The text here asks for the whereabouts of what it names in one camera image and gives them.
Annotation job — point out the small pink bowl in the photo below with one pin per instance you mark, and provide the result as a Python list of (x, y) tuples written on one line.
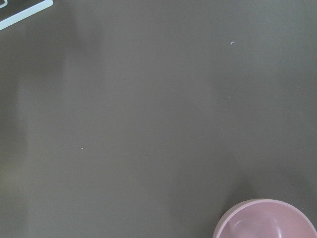
[(264, 218)]

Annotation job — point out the cream rabbit tray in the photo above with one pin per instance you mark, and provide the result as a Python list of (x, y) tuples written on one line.
[(13, 11)]

